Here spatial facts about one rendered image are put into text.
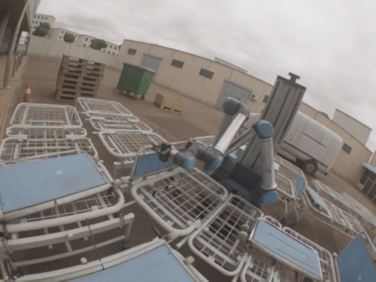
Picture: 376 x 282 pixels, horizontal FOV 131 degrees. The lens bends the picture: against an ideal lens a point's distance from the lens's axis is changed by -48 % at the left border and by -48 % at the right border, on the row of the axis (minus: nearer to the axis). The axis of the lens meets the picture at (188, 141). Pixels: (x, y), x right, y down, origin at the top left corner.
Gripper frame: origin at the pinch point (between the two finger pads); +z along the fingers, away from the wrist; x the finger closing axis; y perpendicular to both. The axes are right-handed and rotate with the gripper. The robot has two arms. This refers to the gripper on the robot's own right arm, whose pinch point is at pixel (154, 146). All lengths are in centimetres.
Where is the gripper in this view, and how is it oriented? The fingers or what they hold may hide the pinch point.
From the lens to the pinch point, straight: 121.4
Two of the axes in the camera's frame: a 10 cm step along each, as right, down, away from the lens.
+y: 5.4, -0.7, 8.4
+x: 2.3, -9.5, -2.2
